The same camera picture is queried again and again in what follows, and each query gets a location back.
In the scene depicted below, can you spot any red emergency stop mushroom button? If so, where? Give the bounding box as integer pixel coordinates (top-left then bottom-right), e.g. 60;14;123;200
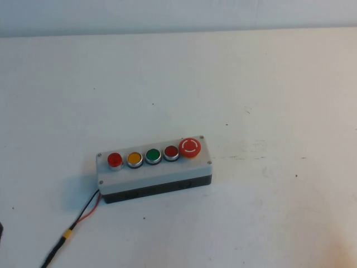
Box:
178;137;202;159

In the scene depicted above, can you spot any dark red push button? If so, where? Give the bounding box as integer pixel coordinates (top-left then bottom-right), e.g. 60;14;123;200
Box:
162;145;180;162

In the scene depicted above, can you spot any green push button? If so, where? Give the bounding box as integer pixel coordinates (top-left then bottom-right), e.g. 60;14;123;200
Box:
144;148;162;166

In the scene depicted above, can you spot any yellow push button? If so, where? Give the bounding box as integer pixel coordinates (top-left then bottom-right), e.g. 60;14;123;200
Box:
126;151;144;170

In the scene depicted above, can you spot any grey black control box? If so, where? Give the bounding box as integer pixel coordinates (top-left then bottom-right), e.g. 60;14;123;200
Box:
95;135;213;204

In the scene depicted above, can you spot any red black power cable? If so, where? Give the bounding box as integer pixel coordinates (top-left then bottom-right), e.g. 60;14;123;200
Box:
40;189;102;268

